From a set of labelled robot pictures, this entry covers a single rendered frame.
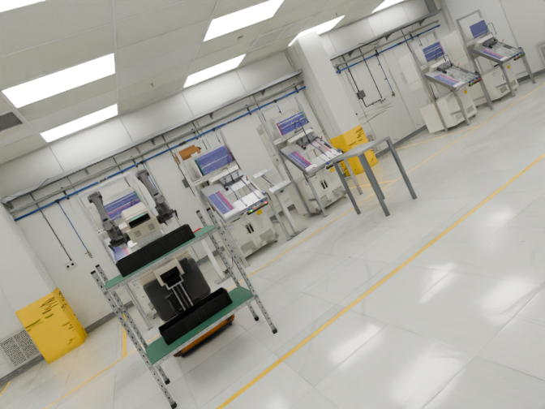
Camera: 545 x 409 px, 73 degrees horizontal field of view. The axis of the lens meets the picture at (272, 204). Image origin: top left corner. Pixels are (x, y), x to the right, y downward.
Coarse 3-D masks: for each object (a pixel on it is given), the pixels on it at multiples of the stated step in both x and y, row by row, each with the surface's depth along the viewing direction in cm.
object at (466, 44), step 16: (464, 16) 764; (480, 16) 785; (464, 32) 770; (480, 32) 771; (448, 48) 802; (464, 48) 777; (480, 48) 766; (496, 48) 762; (512, 48) 759; (496, 64) 789; (528, 64) 756; (496, 80) 761; (512, 80) 779; (480, 96) 796; (496, 96) 767
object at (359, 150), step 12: (360, 144) 476; (372, 144) 412; (348, 156) 428; (360, 156) 407; (396, 156) 419; (336, 168) 472; (372, 180) 411; (408, 180) 424; (348, 192) 476; (384, 204) 415
